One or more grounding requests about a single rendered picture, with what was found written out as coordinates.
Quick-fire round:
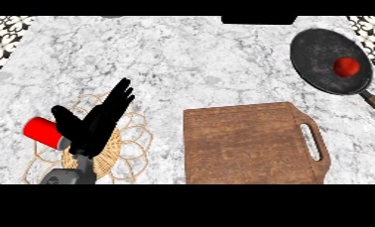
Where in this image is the woven beige placemat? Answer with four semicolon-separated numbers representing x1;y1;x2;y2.
22;91;153;185

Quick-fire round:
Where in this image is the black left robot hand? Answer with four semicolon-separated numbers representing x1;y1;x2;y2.
50;77;135;159

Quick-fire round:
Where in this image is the red can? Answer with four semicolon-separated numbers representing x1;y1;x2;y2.
22;116;73;151

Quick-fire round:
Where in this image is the red tomato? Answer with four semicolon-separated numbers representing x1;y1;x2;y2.
332;57;361;78

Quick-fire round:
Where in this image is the black frying pan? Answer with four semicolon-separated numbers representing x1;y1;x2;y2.
288;28;375;110

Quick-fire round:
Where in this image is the brown wooden cutting board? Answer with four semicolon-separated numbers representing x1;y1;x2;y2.
181;101;332;185

